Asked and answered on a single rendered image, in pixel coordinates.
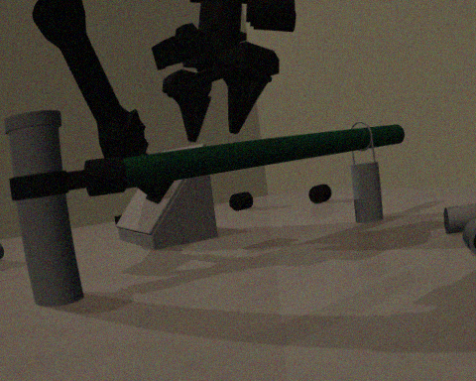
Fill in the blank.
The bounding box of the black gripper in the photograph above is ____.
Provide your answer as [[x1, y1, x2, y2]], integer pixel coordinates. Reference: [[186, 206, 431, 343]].
[[163, 18, 279, 142]]

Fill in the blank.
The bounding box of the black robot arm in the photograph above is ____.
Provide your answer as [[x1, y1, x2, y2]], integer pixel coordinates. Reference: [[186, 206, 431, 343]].
[[32, 0, 297, 203]]

